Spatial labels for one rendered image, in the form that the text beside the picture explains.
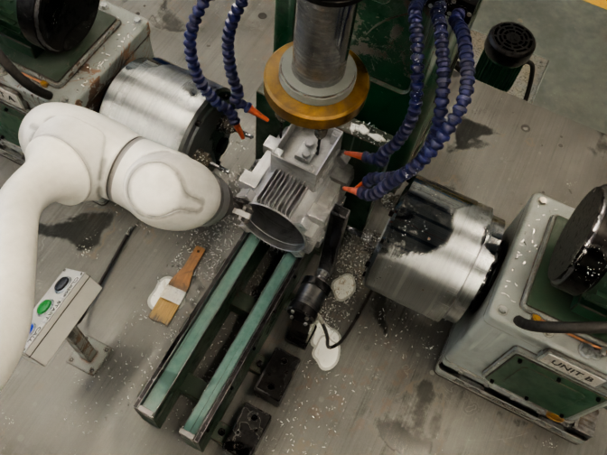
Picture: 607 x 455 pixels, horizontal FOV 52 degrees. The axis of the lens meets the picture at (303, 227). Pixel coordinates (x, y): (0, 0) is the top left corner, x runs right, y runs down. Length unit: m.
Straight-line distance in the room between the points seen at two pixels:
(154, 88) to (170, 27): 0.65
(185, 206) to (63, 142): 0.18
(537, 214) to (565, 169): 0.58
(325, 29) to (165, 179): 0.33
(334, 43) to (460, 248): 0.43
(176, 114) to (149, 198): 0.47
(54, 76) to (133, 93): 0.15
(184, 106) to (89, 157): 0.42
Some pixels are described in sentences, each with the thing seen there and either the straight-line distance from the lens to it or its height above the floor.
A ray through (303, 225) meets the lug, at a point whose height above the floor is 1.09.
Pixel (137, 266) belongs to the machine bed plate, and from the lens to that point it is 1.49.
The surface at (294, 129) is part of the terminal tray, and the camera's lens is 1.27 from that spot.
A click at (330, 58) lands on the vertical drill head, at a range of 0.98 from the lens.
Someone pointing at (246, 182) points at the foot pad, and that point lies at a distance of 1.25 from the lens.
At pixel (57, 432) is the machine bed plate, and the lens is 1.41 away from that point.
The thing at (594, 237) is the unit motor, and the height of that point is 1.35.
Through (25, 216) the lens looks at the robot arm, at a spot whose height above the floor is 1.48.
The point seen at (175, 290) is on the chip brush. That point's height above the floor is 0.81.
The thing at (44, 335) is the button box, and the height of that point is 1.08.
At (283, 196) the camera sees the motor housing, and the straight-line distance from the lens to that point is 1.21.
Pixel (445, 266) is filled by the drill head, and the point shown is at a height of 1.14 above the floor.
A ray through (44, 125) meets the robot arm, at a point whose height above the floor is 1.44.
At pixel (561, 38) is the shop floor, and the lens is 3.39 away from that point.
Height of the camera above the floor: 2.13
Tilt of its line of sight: 62 degrees down
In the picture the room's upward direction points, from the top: 9 degrees clockwise
